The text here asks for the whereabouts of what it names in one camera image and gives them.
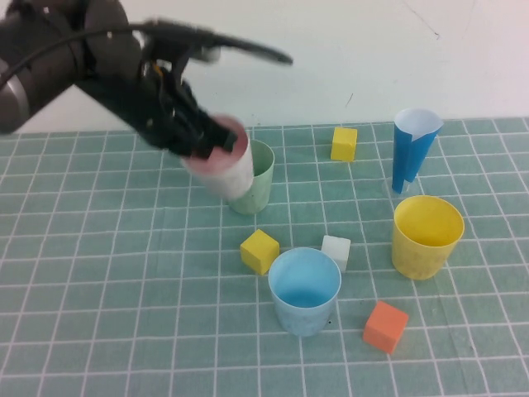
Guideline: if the green checkered tablecloth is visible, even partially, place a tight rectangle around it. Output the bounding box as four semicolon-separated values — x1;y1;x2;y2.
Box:
0;117;529;397

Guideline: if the light blue plastic cup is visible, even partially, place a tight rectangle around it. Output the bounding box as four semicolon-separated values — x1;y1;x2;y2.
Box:
267;246;342;337

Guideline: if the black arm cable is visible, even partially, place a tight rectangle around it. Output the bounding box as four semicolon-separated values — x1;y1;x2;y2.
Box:
0;22;158;94

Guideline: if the pale green plastic cup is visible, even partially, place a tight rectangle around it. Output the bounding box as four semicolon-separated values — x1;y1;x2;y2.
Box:
226;139;276;215

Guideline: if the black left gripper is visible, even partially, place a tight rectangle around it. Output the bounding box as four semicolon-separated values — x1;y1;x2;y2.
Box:
80;61;240;163

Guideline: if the orange foam cube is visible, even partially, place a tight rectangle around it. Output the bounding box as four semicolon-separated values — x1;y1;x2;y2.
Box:
363;300;410;355

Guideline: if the blue paper cone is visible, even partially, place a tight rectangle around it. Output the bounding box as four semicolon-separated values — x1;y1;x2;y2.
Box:
392;108;445;194

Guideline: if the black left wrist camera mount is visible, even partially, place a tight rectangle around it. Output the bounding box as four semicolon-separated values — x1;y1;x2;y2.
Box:
140;17;294;67

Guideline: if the white foam cube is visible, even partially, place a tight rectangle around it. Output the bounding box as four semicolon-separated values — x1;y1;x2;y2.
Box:
321;234;352;274

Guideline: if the pink plastic cup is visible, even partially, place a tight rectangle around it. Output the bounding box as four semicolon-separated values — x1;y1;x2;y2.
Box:
181;114;254;199

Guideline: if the yellow foam cube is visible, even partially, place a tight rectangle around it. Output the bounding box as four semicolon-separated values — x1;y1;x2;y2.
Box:
240;229;280;275
330;127;359;162

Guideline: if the yellow plastic cup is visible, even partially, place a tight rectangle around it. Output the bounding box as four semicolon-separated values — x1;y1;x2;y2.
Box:
391;195;465;281

